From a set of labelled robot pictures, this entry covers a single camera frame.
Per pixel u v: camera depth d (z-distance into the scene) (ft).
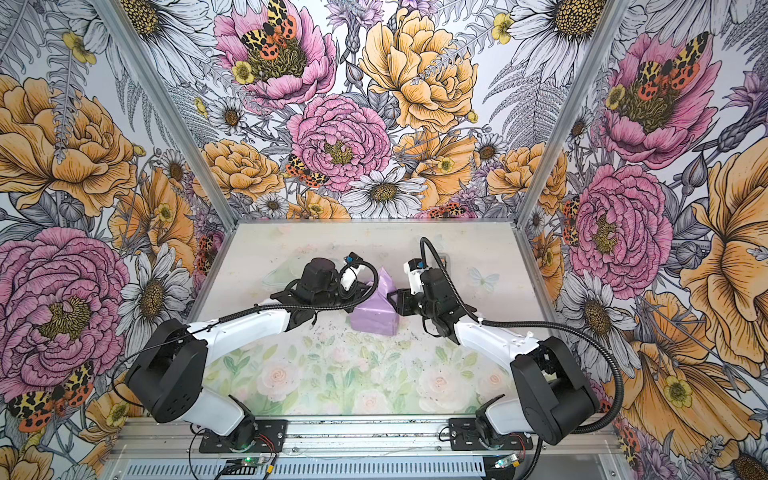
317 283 2.25
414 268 2.56
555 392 1.40
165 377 1.43
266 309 1.90
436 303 2.21
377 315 2.74
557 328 1.54
